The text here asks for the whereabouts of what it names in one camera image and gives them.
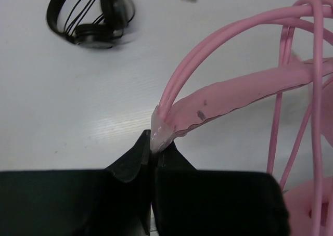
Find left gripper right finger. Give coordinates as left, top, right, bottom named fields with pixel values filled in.
left=153, top=143, right=290, bottom=235

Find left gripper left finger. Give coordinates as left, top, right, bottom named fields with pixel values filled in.
left=103, top=130, right=151, bottom=235

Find pink headphones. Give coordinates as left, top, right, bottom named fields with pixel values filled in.
left=150, top=0, right=332, bottom=235

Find left black headphones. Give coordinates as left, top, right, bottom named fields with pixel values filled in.
left=46, top=0, right=136, bottom=50

